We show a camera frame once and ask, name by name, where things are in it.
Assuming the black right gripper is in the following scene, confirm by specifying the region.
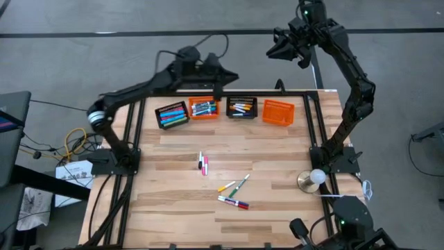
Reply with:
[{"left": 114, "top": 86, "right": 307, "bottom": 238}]
[{"left": 266, "top": 15, "right": 329, "bottom": 70}]

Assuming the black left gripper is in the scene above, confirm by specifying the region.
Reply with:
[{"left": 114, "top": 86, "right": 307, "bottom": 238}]
[{"left": 169, "top": 46, "right": 241, "bottom": 102}]

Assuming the blue highlighter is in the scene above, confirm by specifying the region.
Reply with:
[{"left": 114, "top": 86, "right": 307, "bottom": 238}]
[
  {"left": 160, "top": 109, "right": 185, "bottom": 118},
  {"left": 161, "top": 115, "right": 189, "bottom": 125}
]

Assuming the pink highlighter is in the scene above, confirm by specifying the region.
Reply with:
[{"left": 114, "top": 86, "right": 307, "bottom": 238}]
[{"left": 160, "top": 112, "right": 187, "bottom": 122}]

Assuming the yellow-green highlighter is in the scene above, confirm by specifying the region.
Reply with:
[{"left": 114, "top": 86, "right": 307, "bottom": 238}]
[{"left": 164, "top": 119, "right": 189, "bottom": 128}]

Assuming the thin red Expo marker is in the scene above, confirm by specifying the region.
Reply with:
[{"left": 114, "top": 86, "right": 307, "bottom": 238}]
[{"left": 217, "top": 198, "right": 250, "bottom": 210}]

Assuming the black plastic basket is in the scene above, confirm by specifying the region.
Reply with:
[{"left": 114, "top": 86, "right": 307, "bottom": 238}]
[
  {"left": 154, "top": 100, "right": 191, "bottom": 130},
  {"left": 225, "top": 96, "right": 259, "bottom": 120}
]

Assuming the orange plastic basket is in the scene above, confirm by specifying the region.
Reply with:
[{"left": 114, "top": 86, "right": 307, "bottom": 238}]
[
  {"left": 262, "top": 99, "right": 296, "bottom": 127},
  {"left": 188, "top": 96, "right": 221, "bottom": 121}
]

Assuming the thin green marker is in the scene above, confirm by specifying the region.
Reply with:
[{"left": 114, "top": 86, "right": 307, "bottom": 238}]
[{"left": 228, "top": 173, "right": 251, "bottom": 199}]

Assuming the white bulb table lamp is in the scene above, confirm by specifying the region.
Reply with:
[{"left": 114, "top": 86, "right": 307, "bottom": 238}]
[{"left": 296, "top": 167, "right": 327, "bottom": 194}]

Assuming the black stand leg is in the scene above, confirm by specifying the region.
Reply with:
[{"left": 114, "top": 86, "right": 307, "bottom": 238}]
[{"left": 410, "top": 120, "right": 444, "bottom": 143}]

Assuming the white paper sheet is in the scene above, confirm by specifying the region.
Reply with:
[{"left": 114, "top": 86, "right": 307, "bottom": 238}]
[{"left": 54, "top": 159, "right": 94, "bottom": 208}]

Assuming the black desk leg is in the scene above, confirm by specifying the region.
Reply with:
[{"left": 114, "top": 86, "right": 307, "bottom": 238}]
[{"left": 12, "top": 164, "right": 92, "bottom": 202}]

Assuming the white cloth bag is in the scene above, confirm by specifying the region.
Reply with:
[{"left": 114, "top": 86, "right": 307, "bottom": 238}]
[{"left": 15, "top": 186, "right": 53, "bottom": 233}]

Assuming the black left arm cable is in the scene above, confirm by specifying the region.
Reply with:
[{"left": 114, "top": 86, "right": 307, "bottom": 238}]
[{"left": 154, "top": 33, "right": 230, "bottom": 76}]

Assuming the yellow floor cable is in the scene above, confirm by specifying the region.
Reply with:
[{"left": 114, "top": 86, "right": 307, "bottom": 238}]
[{"left": 63, "top": 126, "right": 88, "bottom": 163}]

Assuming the white lamp cable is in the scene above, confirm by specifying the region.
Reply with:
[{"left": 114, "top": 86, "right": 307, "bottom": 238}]
[{"left": 317, "top": 179, "right": 375, "bottom": 203}]

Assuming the black floor cable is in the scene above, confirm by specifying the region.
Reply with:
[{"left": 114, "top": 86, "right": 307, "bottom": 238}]
[
  {"left": 29, "top": 99, "right": 91, "bottom": 114},
  {"left": 407, "top": 134, "right": 444, "bottom": 178}
]

